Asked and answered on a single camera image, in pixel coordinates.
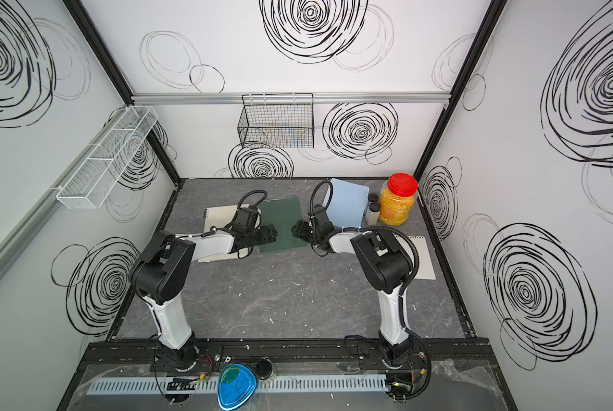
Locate green spiral notepad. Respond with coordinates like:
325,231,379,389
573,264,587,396
259,197,308,253

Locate light blue spiral notebook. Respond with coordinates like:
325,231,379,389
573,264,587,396
327,179,370,228

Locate torn lined paper page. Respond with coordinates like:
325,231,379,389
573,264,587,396
409,236,436,280

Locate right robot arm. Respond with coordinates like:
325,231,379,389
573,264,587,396
291,205,421,369

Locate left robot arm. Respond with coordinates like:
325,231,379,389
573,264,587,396
128,207,278,372

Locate beige spiral notebook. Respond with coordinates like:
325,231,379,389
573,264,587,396
198,205,249,263

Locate beige powder spice bottle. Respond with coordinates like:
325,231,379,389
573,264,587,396
365,202,381,226

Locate rear black-capped spice bottle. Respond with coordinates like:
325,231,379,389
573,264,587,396
367,193,379,204

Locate corn flakes jar red lid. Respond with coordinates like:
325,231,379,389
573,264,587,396
379,173,418,226

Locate black wire wall basket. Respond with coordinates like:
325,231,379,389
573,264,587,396
236,92,315,148

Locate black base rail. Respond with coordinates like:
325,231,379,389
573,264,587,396
82,336,492,373

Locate white wire wall shelf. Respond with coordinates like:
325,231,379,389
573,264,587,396
56,105,158,210

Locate white slotted cable duct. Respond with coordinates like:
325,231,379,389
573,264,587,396
85,373,390,397

